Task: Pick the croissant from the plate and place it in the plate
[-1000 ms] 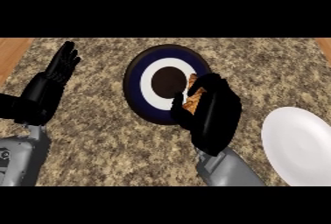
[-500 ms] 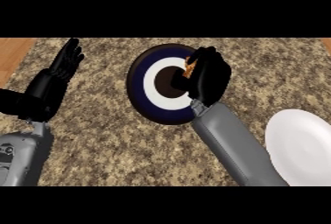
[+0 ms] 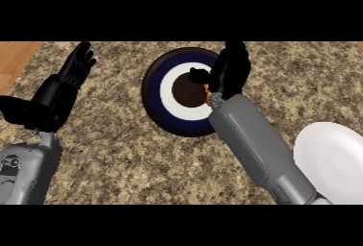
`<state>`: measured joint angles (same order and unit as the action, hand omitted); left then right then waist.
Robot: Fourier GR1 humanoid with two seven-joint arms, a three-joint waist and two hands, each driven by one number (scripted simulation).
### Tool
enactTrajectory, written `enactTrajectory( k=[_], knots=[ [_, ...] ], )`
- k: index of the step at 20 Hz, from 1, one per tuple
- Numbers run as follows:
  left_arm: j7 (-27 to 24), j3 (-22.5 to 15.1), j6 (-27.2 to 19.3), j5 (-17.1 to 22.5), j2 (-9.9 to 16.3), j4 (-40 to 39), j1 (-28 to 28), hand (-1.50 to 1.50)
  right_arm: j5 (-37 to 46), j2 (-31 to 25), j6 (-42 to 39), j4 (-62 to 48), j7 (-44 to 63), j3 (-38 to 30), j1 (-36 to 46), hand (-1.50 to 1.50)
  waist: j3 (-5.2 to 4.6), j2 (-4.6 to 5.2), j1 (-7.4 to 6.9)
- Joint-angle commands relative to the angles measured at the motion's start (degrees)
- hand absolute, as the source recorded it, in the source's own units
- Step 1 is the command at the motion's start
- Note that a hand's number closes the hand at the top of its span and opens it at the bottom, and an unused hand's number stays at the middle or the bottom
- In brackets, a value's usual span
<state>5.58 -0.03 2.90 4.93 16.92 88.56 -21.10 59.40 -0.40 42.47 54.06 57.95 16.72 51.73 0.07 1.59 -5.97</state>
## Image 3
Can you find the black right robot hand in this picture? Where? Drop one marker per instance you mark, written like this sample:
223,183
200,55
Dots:
231,70

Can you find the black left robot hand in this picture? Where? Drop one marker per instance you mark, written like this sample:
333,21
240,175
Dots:
51,96

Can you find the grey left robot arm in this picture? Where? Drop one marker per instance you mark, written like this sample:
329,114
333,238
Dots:
23,173

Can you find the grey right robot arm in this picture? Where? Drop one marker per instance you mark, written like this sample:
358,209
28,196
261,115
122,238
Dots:
260,147

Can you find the golden brown croissant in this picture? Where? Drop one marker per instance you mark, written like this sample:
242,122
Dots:
208,94

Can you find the dark blue ringed plate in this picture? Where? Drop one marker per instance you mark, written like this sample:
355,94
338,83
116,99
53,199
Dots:
181,93

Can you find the white plate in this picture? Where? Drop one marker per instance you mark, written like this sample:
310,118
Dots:
333,163

